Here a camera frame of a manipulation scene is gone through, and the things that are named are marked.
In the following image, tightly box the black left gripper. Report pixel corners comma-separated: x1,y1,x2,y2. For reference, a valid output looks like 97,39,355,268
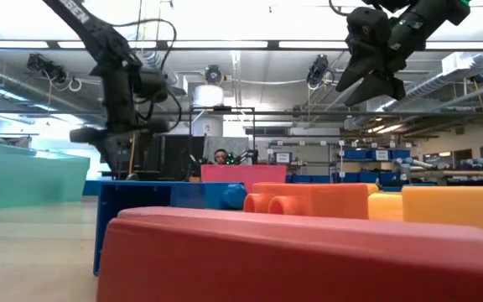
70,66,171,146

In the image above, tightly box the long red block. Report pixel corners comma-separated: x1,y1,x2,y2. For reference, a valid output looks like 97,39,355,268
96,206,483,302

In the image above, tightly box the bright ceiling light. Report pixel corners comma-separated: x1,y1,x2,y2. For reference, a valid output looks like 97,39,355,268
366,122,407,135

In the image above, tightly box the grey panel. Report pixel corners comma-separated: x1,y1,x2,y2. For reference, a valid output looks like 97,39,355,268
203,136,250,165

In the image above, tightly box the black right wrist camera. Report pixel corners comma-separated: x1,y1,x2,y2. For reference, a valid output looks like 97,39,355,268
345,6,393,60

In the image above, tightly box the metal shelving rack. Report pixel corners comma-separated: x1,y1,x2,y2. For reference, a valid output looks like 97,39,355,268
266,139,413,185

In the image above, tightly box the yellow block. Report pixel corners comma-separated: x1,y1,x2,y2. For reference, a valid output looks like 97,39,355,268
367,185,483,245

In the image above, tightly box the dark monitor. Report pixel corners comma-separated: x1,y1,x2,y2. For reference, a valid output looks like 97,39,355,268
100,128,153,165

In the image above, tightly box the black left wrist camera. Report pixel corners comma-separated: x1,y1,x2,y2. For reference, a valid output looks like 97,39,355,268
138,68,169,103

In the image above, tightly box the silver flexible duct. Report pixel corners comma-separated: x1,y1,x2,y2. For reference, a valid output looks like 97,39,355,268
140,49,180,88

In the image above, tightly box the wooden workbench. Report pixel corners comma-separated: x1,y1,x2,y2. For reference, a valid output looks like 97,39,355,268
408,169,483,185

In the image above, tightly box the red plastic bin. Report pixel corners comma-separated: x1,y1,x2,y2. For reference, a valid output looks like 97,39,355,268
200,164,288,194

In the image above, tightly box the white cylindrical tank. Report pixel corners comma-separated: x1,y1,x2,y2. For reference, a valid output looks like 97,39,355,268
192,83,225,108

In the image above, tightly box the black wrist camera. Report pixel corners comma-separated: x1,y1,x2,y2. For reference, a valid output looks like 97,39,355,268
138,68,169,103
345,6,393,60

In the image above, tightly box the green translucent plastic bin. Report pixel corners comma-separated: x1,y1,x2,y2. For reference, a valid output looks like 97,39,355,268
0,141,91,212

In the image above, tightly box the black horizontal beam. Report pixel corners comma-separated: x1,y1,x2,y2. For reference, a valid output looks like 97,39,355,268
0,108,354,119

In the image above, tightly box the blue storage bin white label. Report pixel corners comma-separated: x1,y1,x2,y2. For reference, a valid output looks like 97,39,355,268
368,148,392,162

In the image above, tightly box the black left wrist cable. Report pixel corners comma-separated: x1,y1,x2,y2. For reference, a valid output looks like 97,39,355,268
111,18,183,132

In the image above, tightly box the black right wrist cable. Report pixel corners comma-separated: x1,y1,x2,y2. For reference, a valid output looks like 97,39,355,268
328,0,354,18

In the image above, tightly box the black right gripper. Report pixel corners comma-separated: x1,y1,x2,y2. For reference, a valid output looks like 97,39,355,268
335,16,425,107

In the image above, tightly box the orange block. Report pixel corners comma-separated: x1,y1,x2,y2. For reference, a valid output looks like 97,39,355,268
242,181,380,221

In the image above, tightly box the grey ceiling pipe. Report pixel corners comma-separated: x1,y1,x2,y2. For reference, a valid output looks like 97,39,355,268
382,77,483,114

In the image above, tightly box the person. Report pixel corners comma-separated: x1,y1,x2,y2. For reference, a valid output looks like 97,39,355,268
212,148,230,166

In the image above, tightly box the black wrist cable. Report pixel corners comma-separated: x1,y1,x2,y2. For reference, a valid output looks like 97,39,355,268
328,0,354,18
111,18,183,132

